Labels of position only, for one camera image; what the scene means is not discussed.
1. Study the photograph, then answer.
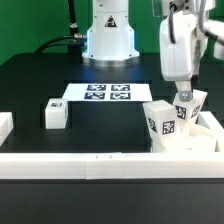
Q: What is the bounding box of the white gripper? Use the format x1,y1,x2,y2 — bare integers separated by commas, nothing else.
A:
159,12,201,102

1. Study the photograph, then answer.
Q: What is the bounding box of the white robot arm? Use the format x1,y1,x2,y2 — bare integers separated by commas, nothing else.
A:
82,0,224,102

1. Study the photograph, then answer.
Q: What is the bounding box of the white marker sheet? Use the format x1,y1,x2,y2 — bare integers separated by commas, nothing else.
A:
63,83,152,102

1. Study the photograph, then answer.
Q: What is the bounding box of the white front fence bar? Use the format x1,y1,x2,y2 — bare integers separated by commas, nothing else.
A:
0,152,224,180

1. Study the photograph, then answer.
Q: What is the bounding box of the white left fence bar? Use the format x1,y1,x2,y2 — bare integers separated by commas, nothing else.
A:
0,112,14,147

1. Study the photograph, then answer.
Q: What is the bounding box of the black cable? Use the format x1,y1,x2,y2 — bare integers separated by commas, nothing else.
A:
34,33,88,55

